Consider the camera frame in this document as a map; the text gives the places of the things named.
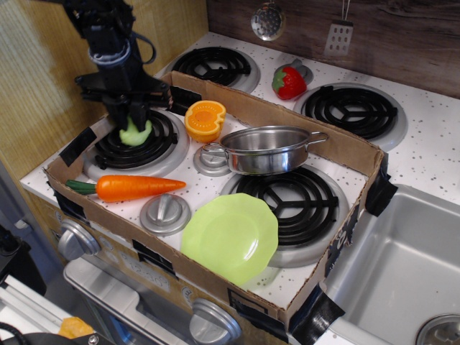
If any black burner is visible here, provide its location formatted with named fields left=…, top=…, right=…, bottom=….
left=221, top=165, right=349, bottom=269
left=294, top=83, right=408, bottom=152
left=166, top=47, right=261, bottom=93
left=83, top=109, right=190, bottom=180

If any silver stovetop knob front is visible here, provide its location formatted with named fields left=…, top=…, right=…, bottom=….
left=139, top=194, right=191, bottom=236

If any silver stovetop knob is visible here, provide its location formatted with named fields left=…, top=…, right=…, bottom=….
left=139, top=194, right=191, bottom=236
left=193, top=147, right=231, bottom=177
left=288, top=59, right=314, bottom=85

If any front left black burner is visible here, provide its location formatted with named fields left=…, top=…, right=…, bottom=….
left=83, top=109, right=190, bottom=180

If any silver stovetop knob back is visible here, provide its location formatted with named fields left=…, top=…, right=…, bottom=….
left=288, top=59, right=314, bottom=85

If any grey toy sink basin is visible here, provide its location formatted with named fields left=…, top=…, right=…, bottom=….
left=326, top=185, right=459, bottom=344

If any hanging steel slotted spatula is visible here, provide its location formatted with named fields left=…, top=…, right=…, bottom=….
left=323, top=0, right=354, bottom=57

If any brown cardboard fence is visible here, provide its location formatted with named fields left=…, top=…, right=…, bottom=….
left=45, top=72, right=397, bottom=344

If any black device bottom left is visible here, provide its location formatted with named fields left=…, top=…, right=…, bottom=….
left=1, top=226, right=47, bottom=296

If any small steel pan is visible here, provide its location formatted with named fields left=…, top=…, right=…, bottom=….
left=203, top=125, right=329, bottom=176

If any light green plastic plate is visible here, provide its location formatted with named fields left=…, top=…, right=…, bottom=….
left=180, top=193, right=278, bottom=286

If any back left black burner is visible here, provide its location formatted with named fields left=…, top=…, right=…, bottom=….
left=166, top=47, right=261, bottom=93

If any silver oven knob left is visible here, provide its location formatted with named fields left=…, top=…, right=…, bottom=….
left=57, top=219, right=101, bottom=261

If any silver stovetop knob middle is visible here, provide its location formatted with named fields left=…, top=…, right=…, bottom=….
left=193, top=147, right=231, bottom=177

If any silver oven knob right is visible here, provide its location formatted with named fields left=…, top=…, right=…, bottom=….
left=189, top=298, right=242, bottom=345

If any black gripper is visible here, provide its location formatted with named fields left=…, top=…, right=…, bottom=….
left=75, top=46, right=171, bottom=132

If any orange yellow object bottom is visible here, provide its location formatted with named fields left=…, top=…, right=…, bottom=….
left=57, top=316, right=94, bottom=339

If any front right black burner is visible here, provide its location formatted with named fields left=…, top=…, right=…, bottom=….
left=221, top=165, right=349, bottom=269

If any silver sink drain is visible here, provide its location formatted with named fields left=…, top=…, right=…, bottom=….
left=415, top=314, right=459, bottom=345

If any orange toy carrot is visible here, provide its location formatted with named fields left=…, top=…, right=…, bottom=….
left=65, top=175, right=187, bottom=203

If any red toy strawberry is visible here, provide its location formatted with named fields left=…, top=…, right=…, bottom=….
left=272, top=67, right=307, bottom=100

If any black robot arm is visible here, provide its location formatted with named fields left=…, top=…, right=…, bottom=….
left=57, top=1, right=173, bottom=132

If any silver oven door handle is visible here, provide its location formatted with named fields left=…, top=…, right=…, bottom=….
left=63, top=259, right=190, bottom=344

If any silver oven knob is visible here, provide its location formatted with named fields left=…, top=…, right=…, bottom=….
left=189, top=298, right=242, bottom=345
left=57, top=219, right=101, bottom=261

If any halved toy orange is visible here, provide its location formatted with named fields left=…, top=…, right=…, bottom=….
left=184, top=101, right=227, bottom=143

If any hanging steel strainer ladle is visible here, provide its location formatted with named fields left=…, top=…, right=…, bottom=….
left=251, top=1, right=286, bottom=42

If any back right black burner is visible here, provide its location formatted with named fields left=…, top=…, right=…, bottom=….
left=294, top=83, right=408, bottom=152

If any green toy broccoli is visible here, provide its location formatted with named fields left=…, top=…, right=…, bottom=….
left=119, top=116, right=152, bottom=147

